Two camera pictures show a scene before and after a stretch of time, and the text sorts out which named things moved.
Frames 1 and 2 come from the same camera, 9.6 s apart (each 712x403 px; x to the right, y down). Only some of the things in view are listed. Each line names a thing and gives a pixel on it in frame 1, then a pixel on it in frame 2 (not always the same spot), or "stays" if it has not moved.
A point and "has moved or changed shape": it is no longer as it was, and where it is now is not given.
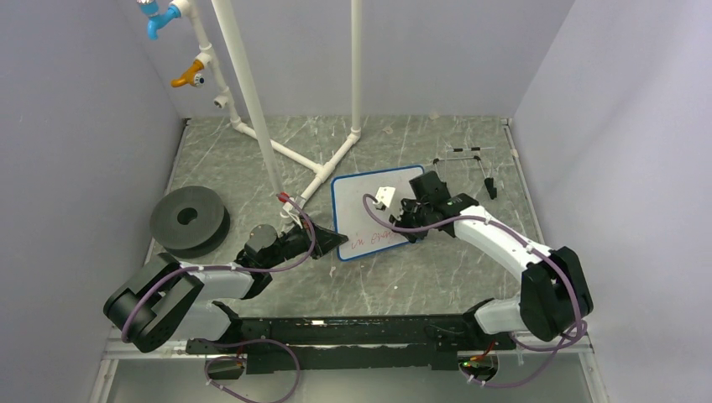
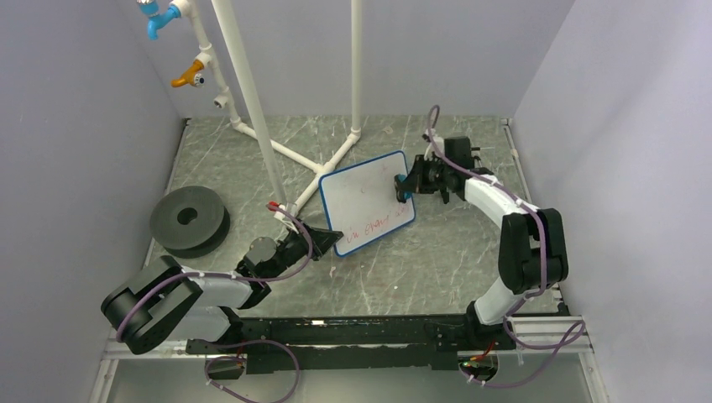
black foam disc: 190,222 stays
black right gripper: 400,220 to 416,181
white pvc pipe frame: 203,50 stays
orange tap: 191,75 stays
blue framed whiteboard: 363,205 has moved or changed shape
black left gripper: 325,241 stays
